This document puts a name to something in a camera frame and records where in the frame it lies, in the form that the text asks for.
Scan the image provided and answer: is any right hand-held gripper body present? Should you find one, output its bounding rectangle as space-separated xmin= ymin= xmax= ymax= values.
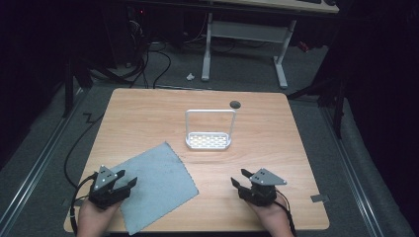
xmin=237 ymin=168 xmax=288 ymax=207

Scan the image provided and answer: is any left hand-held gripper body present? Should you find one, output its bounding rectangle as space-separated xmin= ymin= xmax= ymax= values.
xmin=87 ymin=165 xmax=130 ymax=211

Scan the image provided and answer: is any grey cloth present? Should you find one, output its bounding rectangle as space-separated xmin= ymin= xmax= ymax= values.
xmin=110 ymin=141 xmax=201 ymax=236

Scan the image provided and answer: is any person's right hand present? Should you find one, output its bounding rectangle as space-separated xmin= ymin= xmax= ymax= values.
xmin=246 ymin=194 xmax=291 ymax=231

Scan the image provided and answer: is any person's left hand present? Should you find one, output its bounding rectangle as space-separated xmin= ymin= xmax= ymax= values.
xmin=76 ymin=197 xmax=123 ymax=237

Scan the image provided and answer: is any black stand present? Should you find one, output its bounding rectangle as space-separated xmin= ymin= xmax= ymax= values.
xmin=286 ymin=63 xmax=351 ymax=140
xmin=61 ymin=53 xmax=95 ymax=119

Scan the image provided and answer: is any white-framed desk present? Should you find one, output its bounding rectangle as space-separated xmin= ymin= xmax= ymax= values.
xmin=200 ymin=0 xmax=341 ymax=90

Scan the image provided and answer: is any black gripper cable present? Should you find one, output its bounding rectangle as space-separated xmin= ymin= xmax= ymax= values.
xmin=63 ymin=112 xmax=106 ymax=237
xmin=272 ymin=189 xmax=298 ymax=237

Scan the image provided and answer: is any white wire rack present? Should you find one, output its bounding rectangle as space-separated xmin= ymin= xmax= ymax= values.
xmin=184 ymin=109 xmax=237 ymax=151

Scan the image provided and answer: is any metal floor rail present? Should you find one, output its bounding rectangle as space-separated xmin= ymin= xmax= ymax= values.
xmin=320 ymin=106 xmax=385 ymax=237
xmin=0 ymin=88 xmax=91 ymax=231

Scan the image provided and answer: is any bundle of black floor cables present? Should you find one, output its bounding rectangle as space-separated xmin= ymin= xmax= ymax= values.
xmin=123 ymin=18 xmax=173 ymax=90

